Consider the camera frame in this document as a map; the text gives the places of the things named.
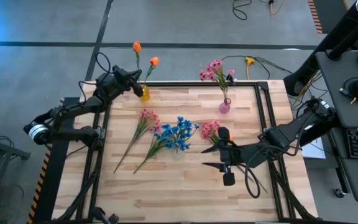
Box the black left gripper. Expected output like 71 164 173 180
104 65 144 97

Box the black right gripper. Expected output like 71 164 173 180
200 126 248 187

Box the pink artificial flower bunch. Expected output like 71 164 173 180
113 108 163 174
199 59 235 101
200 120 223 146

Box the clear glass vase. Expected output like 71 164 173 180
170 146 186 162

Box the blue artificial flower bunch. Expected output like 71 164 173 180
161 116 200 156
133 123 175 175

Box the yellow glass vase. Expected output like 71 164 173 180
140 84 151 102

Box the pink glass vase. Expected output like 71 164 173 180
219 97 232 114

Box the white paper sheet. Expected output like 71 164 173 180
301 136 326 160

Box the yellow power plug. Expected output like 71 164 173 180
244 56 256 80

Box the grey desk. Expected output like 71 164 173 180
314 49 358 203

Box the black base with hazard stripes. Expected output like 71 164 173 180
26 96 81 224

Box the grey metal cart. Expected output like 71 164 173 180
0 124 32 224

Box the black tower fan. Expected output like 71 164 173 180
283 0 358 97

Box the orange black hazard tape strip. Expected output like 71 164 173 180
308 0 324 34

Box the black round pole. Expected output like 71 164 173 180
327 18 358 62

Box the black floor mat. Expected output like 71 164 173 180
312 0 351 34

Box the black aluminium table frame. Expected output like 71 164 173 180
54 75 323 224

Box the black floor cable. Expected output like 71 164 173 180
231 0 253 21
221 55 293 80

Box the yellow cable bundle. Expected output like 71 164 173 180
292 71 323 108

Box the yellow floor cable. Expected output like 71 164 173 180
268 0 285 16

